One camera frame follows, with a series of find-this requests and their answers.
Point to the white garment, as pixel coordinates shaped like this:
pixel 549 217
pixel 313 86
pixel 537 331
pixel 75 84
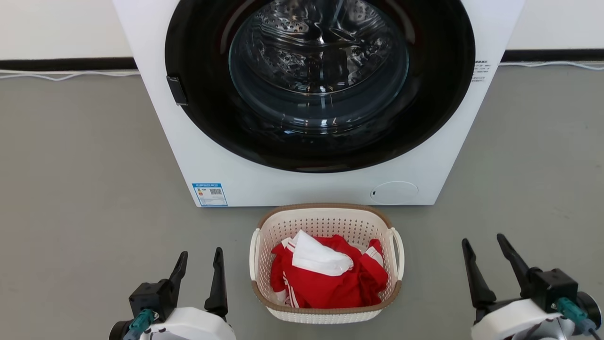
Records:
pixel 316 257

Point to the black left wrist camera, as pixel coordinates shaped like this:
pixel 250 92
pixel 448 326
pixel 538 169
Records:
pixel 147 297

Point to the black door latch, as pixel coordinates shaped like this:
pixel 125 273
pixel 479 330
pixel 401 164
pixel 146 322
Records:
pixel 177 90

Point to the white perforated laundry basket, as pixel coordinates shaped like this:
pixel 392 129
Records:
pixel 325 222

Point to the white front-load washing machine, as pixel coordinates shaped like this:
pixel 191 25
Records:
pixel 283 189

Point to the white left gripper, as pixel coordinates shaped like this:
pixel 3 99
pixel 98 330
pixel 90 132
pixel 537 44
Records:
pixel 193 327

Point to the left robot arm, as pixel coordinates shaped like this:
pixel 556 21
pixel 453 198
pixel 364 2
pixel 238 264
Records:
pixel 116 332

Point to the black round washer door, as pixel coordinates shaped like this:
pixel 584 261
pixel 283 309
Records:
pixel 424 118

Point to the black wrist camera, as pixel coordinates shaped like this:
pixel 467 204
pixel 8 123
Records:
pixel 554 285
pixel 147 297

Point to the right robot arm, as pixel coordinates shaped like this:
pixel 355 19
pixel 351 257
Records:
pixel 594 303

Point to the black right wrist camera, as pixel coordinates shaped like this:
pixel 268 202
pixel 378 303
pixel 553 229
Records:
pixel 554 285

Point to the small printed text label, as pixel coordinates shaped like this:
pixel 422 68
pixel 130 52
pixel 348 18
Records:
pixel 481 71

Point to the teal left camera connector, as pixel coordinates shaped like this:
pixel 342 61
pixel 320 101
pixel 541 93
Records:
pixel 140 322

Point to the round white filter cover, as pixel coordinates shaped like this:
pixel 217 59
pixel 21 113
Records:
pixel 394 192

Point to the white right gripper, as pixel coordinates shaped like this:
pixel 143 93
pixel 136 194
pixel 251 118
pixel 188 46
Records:
pixel 514 323

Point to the teal right camera connector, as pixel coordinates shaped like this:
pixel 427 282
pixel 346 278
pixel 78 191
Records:
pixel 572 311

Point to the red striped garment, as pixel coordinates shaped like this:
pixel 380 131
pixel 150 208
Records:
pixel 339 288

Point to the blue energy label sticker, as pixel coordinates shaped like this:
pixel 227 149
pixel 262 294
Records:
pixel 210 195

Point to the steel washer drum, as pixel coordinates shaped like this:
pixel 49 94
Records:
pixel 316 56

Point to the teal camera connector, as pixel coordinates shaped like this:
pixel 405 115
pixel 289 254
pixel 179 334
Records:
pixel 140 322
pixel 572 311

